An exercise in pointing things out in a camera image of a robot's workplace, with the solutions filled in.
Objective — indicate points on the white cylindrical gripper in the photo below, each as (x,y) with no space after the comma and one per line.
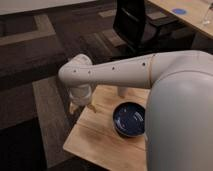
(80,96)

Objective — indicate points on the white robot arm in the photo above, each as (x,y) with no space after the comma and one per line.
(179,110)

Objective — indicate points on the white paper cup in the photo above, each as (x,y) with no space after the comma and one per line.
(121,91)

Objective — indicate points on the dark blue bowl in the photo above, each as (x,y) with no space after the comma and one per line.
(129,119)

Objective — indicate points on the black office chair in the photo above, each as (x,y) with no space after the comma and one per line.
(142,25)

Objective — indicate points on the blue round coaster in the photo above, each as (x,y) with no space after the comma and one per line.
(179,11)

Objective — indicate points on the clear glass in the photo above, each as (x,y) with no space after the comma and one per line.
(207,17)

